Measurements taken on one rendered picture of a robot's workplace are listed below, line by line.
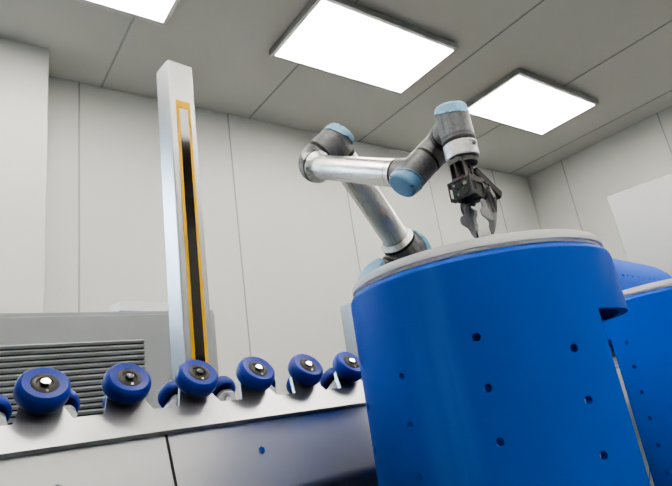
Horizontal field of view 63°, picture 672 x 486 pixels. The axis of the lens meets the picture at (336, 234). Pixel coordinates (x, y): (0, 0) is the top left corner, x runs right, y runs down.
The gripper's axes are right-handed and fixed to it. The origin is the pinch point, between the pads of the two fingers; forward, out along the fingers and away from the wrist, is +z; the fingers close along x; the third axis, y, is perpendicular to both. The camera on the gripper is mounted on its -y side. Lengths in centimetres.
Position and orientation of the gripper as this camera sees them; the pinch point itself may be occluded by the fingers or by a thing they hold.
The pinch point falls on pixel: (485, 232)
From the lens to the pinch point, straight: 146.3
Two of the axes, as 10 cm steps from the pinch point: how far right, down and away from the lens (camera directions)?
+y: -7.3, -1.0, -6.7
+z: 1.5, 9.4, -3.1
